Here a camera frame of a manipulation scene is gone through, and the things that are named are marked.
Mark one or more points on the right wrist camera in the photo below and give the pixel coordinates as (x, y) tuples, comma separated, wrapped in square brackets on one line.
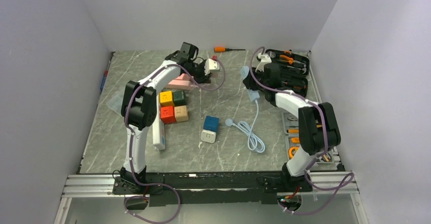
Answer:
[(263, 59)]

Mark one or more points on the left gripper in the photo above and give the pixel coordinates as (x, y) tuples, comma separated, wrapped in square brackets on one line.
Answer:
[(204, 78)]

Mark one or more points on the black tool case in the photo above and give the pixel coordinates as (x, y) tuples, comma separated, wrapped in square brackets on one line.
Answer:
[(293, 76)]

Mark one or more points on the pink power strip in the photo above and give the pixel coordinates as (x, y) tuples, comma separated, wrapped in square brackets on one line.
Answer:
[(182, 82)]

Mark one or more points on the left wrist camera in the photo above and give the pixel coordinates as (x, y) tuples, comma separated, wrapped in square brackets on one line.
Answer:
[(212, 65)]

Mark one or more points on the white cube socket small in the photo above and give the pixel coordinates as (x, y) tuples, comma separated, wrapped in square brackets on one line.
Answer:
[(208, 136)]

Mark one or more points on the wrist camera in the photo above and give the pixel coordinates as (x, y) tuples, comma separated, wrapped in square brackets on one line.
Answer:
[(263, 59), (212, 65)]

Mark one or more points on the red blue pen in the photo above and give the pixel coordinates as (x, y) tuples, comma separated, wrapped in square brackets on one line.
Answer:
[(104, 77)]

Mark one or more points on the blue cube socket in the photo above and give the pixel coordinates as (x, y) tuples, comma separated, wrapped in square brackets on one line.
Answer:
[(211, 124)]

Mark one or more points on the dark green cube socket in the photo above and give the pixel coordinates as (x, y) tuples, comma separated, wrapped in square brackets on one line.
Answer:
[(179, 98)]

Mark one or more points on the orange tape measure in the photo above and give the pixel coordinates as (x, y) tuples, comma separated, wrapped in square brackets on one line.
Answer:
[(292, 151)]

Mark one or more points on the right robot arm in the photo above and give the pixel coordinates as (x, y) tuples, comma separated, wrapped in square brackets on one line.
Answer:
[(317, 124)]

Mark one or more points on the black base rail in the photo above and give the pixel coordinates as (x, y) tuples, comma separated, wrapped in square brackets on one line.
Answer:
[(264, 187)]

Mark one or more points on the orange pliers in black case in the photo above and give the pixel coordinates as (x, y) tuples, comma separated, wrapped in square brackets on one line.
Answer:
[(287, 59)]

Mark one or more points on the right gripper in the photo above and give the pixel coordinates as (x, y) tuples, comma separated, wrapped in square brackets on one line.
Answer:
[(249, 83)]

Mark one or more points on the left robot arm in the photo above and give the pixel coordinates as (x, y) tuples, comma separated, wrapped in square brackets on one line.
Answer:
[(140, 105)]

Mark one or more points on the orange handled screwdriver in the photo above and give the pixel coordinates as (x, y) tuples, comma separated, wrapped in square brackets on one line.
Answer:
[(225, 49)]

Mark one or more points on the beige cube socket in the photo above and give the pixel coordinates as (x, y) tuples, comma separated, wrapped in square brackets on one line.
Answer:
[(181, 113)]

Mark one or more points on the white long power strip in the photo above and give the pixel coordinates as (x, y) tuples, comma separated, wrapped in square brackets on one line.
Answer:
[(158, 132)]

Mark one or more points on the grey tool case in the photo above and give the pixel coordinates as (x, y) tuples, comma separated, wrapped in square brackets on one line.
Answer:
[(291, 127)]

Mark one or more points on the red cube socket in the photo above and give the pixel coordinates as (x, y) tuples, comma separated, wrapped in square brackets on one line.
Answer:
[(167, 114)]

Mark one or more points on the clear plastic parts box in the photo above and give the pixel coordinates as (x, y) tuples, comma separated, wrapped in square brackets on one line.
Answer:
[(115, 102)]

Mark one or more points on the light blue power strip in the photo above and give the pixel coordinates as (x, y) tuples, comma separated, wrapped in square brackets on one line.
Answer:
[(253, 94)]

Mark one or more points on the yellow cube socket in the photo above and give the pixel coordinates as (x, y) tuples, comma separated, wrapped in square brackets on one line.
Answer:
[(166, 98)]

